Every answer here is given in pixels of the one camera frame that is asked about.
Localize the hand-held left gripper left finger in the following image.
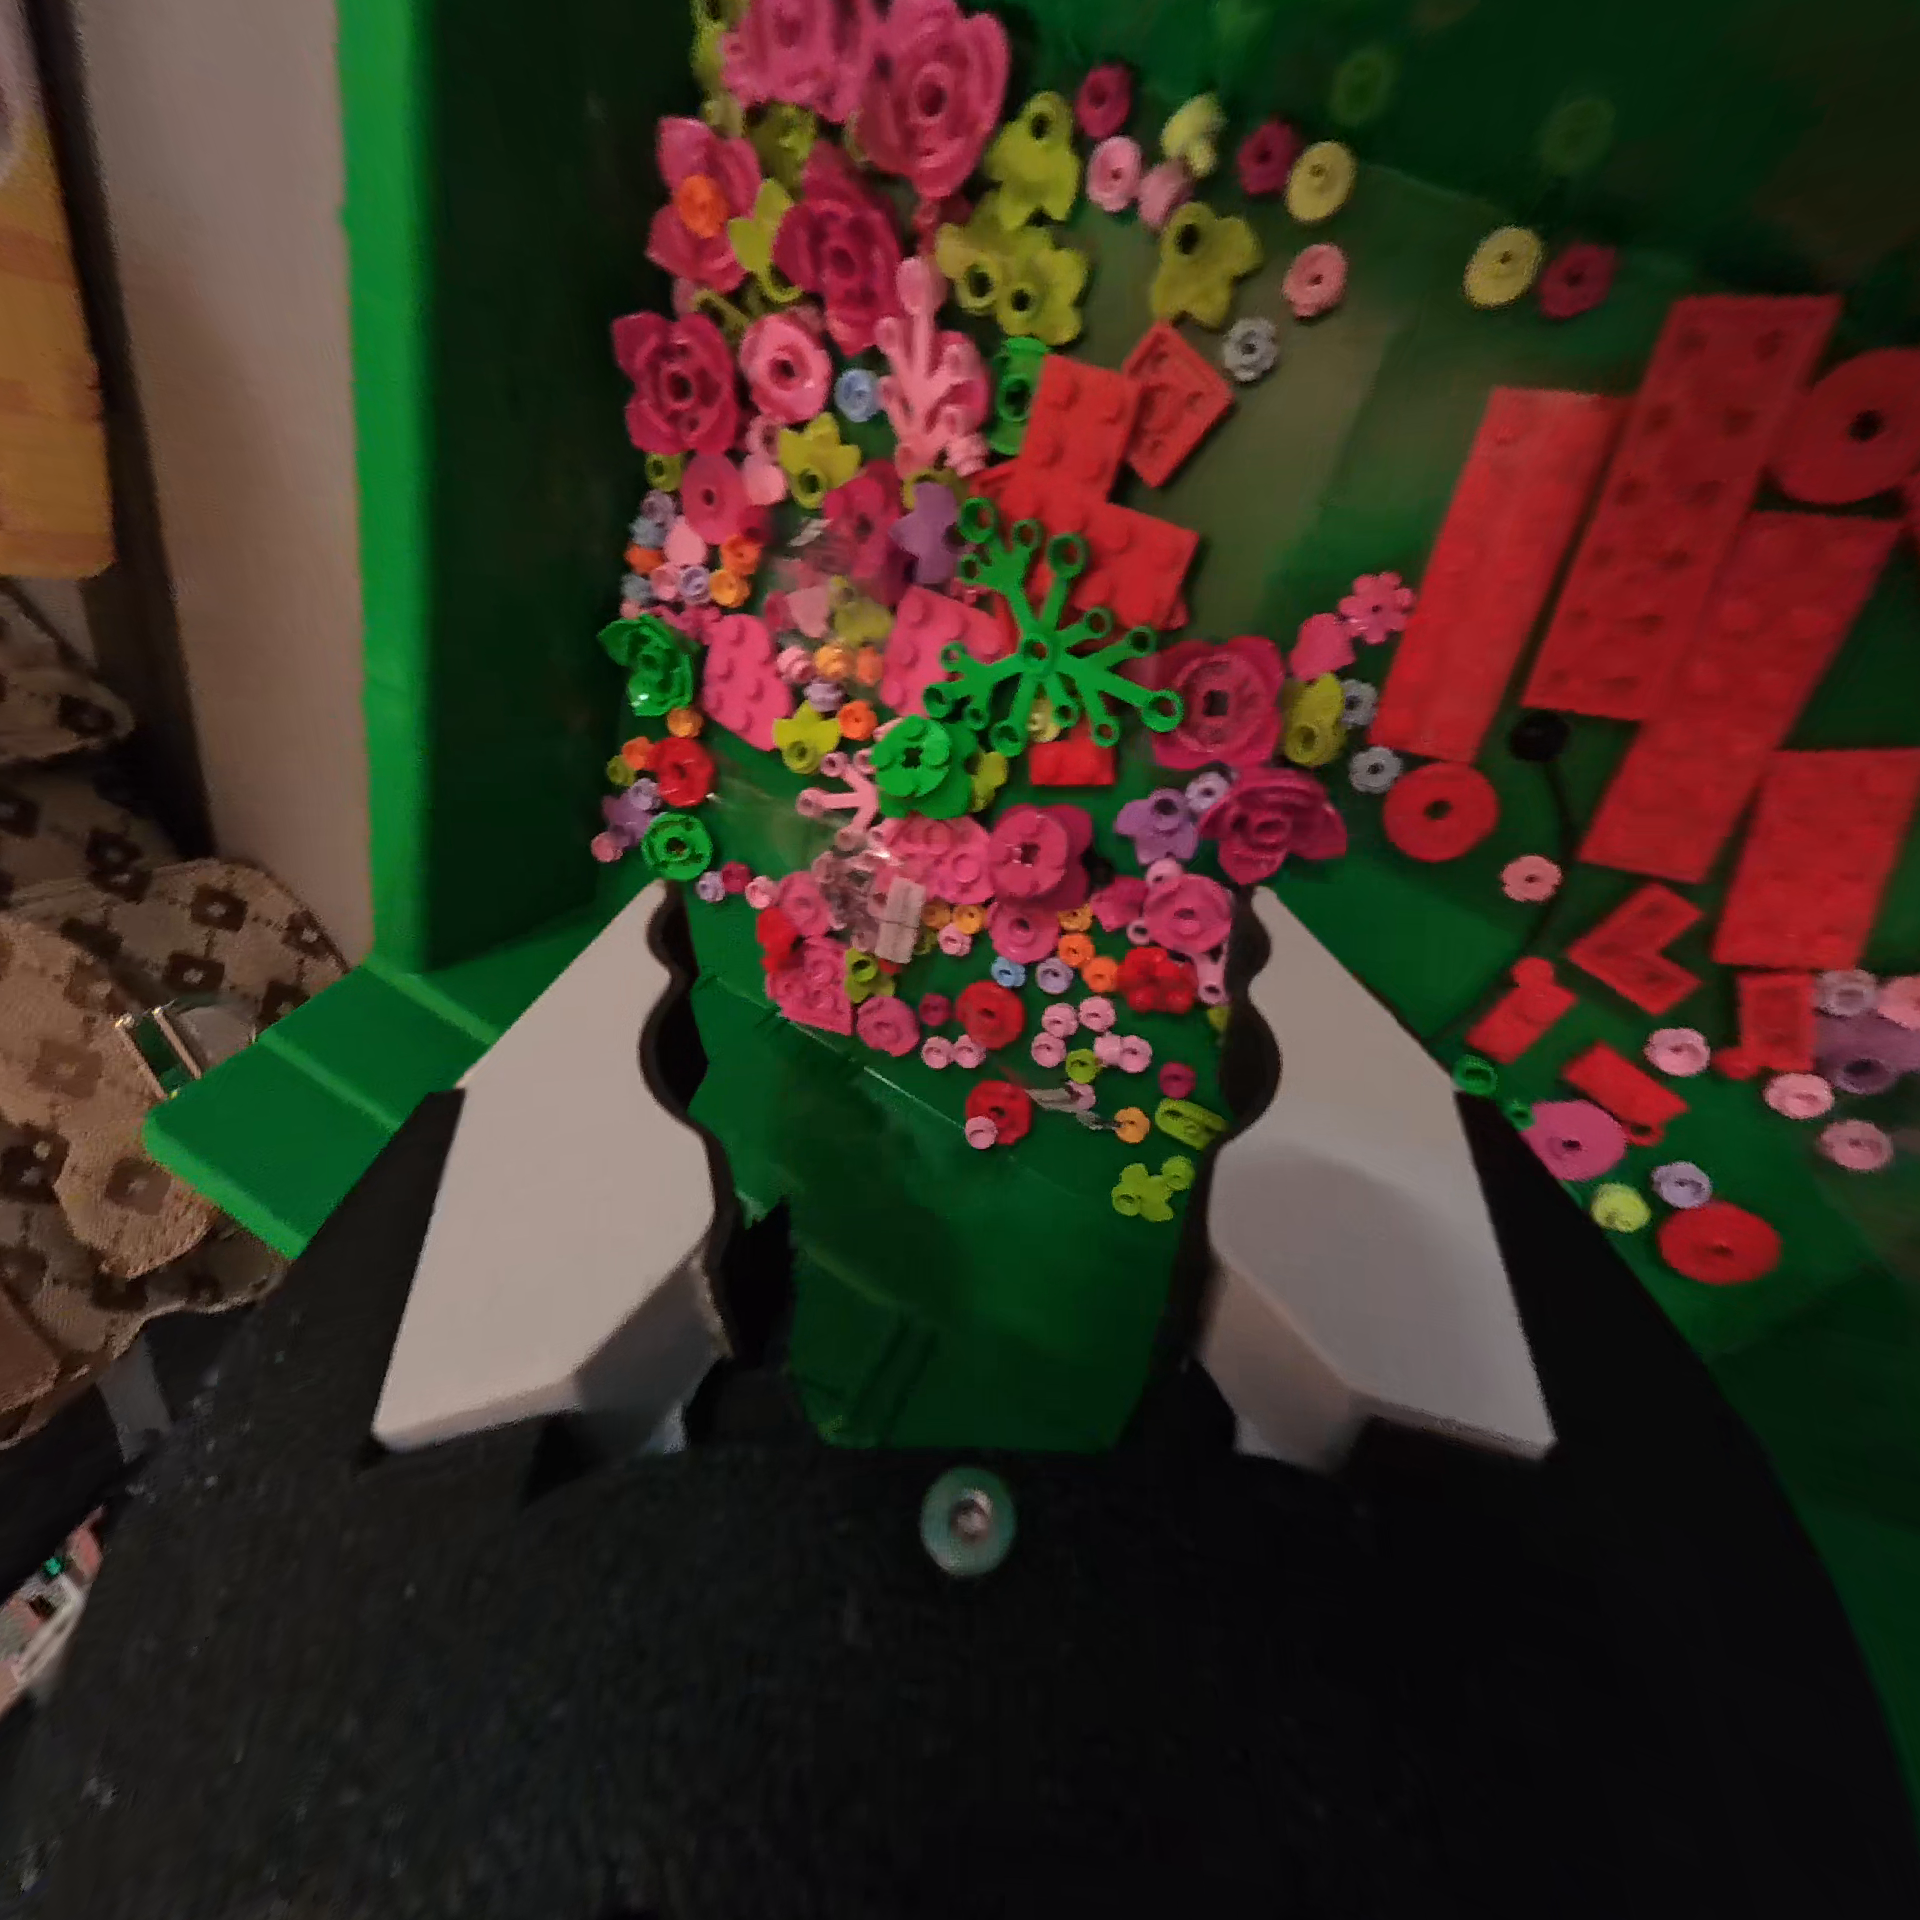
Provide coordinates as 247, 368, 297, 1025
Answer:
370, 880, 740, 1469

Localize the green lego leaf piece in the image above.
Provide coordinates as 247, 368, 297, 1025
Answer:
921, 501, 1189, 752

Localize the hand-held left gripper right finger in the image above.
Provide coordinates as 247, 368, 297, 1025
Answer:
1197, 886, 1560, 1471

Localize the pile of lego flower pieces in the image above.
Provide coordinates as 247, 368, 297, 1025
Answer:
591, 0, 1920, 1326

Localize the green plastic bin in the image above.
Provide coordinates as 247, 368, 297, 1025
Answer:
141, 0, 1920, 1920

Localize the group of red lego plates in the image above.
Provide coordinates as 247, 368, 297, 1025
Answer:
971, 294, 1920, 1150

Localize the brown patterned bag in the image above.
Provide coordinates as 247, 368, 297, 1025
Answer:
0, 583, 357, 1450

